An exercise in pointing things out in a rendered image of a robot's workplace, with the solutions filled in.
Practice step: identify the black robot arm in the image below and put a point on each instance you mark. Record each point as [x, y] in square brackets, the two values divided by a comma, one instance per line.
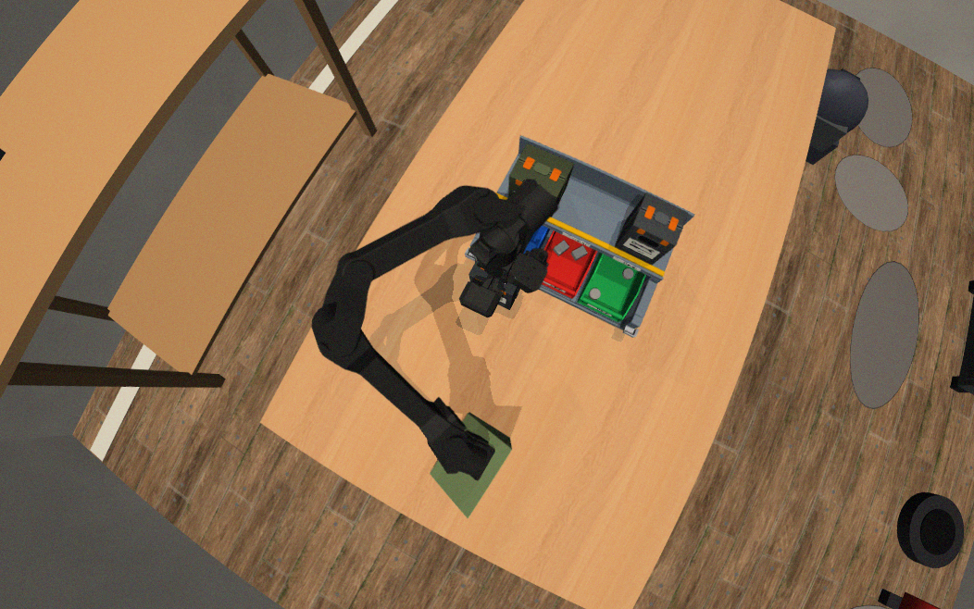
[464, 211]

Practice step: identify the green open bin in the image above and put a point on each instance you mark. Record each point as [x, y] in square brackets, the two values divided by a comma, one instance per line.
[617, 294]

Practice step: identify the blue bin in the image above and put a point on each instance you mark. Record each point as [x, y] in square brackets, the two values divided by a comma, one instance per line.
[538, 238]

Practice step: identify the grey metal bin rack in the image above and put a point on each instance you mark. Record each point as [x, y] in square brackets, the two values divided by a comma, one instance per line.
[598, 204]

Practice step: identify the yellow flat bar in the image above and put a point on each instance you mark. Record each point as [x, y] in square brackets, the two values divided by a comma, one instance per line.
[606, 246]

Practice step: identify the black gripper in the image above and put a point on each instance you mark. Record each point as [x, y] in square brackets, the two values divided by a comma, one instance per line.
[482, 297]

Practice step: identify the red open bin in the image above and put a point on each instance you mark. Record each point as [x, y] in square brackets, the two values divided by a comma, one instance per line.
[563, 271]

